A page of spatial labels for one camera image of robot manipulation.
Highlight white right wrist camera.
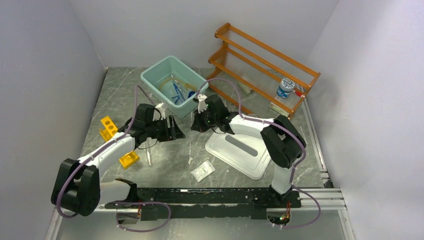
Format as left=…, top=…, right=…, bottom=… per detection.
left=195, top=94, right=208, bottom=113

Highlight blue safety glasses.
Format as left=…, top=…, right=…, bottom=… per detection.
left=172, top=82, right=187, bottom=105

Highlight blue item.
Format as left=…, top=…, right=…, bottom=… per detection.
left=187, top=90, right=196, bottom=99

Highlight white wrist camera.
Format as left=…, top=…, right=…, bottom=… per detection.
left=195, top=94, right=208, bottom=113
left=153, top=102, right=168, bottom=121

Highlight yellow rubber tubing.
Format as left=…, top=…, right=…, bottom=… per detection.
left=158, top=77, right=196, bottom=93

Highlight blue white lidded jar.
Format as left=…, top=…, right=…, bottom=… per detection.
left=276, top=78, right=295, bottom=98

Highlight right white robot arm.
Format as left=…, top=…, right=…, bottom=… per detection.
left=191, top=94, right=306, bottom=207

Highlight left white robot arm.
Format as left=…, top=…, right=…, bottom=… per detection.
left=50, top=103, right=186, bottom=218

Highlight white green small box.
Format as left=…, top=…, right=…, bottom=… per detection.
left=269, top=102, right=290, bottom=117

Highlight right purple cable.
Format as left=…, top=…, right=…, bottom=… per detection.
left=195, top=78, right=322, bottom=230

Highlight yellow test tube rack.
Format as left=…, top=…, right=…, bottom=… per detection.
left=99, top=115, right=141, bottom=170

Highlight clear glass test tube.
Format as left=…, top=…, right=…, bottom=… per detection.
left=144, top=139, right=156, bottom=167

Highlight metal crucible tongs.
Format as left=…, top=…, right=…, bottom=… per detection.
left=170, top=74, right=188, bottom=104

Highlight black mounting rail base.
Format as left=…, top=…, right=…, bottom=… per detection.
left=105, top=187, right=302, bottom=221

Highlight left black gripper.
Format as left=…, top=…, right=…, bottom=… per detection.
left=145, top=114, right=186, bottom=143

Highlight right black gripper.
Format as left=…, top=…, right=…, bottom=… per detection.
left=191, top=106, right=219, bottom=133

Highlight small white plastic bag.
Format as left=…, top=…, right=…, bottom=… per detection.
left=190, top=160, right=216, bottom=183

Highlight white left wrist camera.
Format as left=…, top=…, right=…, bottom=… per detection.
left=153, top=102, right=168, bottom=121

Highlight light green plastic bin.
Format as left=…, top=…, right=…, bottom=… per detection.
left=140, top=55, right=209, bottom=119

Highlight white plastic bin lid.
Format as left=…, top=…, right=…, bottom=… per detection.
left=205, top=133, right=271, bottom=180

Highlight orange wooden shelf rack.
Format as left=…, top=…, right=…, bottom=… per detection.
left=207, top=22, right=321, bottom=117

